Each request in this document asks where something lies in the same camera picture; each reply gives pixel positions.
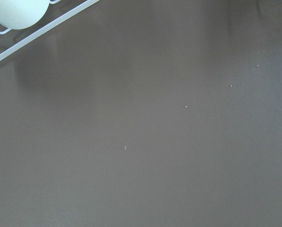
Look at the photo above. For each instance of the cup rack with cups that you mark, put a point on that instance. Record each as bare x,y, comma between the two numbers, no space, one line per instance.
22,14

